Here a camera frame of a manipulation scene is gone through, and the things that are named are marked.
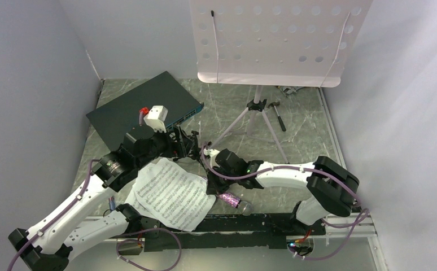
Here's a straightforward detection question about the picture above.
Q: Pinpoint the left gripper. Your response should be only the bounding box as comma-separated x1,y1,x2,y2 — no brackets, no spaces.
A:
136,124,194,169

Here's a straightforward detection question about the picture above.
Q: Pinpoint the sheet music top page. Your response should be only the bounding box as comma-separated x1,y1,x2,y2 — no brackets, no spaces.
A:
143,158,216,232

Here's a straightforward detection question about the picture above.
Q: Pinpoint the black tripod microphone stand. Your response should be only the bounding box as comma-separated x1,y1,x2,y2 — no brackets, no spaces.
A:
172,128,204,166

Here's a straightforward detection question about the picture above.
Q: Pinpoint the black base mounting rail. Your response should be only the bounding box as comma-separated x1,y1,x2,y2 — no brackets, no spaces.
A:
103,212,326,252

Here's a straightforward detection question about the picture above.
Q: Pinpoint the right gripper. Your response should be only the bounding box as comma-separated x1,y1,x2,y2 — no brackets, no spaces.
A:
206,163,239,195

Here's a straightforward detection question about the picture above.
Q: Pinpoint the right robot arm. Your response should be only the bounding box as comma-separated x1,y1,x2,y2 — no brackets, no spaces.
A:
201,149,360,234

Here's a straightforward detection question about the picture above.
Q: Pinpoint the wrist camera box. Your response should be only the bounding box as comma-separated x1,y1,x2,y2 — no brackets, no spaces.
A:
138,106,168,133
203,148,220,167

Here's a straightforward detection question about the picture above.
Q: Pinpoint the aluminium frame rail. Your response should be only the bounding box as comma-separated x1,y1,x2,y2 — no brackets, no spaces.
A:
322,213,377,238

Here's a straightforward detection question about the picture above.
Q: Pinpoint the red blue screwdriver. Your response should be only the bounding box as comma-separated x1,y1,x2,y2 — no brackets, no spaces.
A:
108,196,116,212

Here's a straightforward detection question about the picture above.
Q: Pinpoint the lilac perforated music stand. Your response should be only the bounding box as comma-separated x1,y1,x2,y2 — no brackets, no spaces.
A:
190,1,372,164

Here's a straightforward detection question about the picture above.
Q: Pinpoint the black network switch box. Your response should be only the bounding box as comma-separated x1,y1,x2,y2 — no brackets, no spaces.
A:
86,71,205,151

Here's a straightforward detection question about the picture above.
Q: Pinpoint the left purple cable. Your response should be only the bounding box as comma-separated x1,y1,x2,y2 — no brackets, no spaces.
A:
7,110,182,271

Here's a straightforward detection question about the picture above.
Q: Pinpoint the sheet music page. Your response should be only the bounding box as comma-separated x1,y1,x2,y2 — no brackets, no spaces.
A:
143,158,216,232
125,164,156,220

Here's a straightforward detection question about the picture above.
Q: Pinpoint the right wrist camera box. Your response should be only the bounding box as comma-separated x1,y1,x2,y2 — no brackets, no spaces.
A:
203,148,220,167

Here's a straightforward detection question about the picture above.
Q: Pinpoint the purple glitter microphone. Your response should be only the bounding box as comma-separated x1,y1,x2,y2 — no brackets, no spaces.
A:
217,192,254,216

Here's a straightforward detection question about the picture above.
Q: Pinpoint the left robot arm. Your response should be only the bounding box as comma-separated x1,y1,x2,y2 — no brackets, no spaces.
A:
7,125,199,270

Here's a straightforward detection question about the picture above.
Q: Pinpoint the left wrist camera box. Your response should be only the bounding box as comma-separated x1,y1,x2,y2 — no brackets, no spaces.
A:
138,106,168,133

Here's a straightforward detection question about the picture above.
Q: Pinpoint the black handled hammer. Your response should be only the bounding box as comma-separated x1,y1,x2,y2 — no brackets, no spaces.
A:
268,101,287,132

